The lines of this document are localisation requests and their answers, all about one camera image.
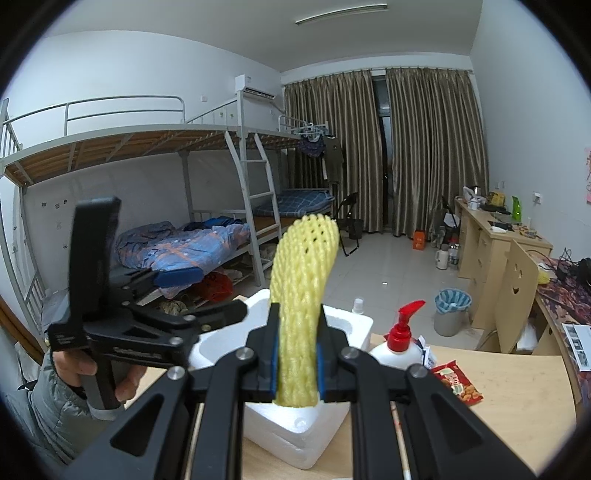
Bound yellow foam fruit net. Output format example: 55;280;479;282
270;214;339;408

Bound person's left hand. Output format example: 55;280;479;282
51;348;148;403

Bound white lotion pump bottle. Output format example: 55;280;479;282
370;300;426;370

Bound blue white packet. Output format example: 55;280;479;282
416;335;438;370

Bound blue patterned quilt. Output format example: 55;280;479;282
112;221;250;299

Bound red snack bag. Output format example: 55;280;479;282
432;360;484;406

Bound white styrofoam box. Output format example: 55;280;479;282
189;289;374;470

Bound grey jacket sleeve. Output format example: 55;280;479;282
4;351;111;478

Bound grey trash bin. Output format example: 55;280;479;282
434;288;472;337

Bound metal bunk bed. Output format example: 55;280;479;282
1;93;327;325

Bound black folding chair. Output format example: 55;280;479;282
335;192;363;257

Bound wooden chair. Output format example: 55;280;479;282
476;240;539;354

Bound wooden cabinet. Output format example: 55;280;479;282
455;197;553;330

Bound printed paper sheets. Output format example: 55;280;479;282
562;323;591;372

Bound wooden desk with cloth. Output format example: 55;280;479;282
531;252;590;410

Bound brown curtains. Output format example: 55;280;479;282
283;67;489;236

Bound white air conditioner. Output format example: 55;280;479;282
235;74;276;101

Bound cartoon wall poster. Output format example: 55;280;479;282
585;148;591;205

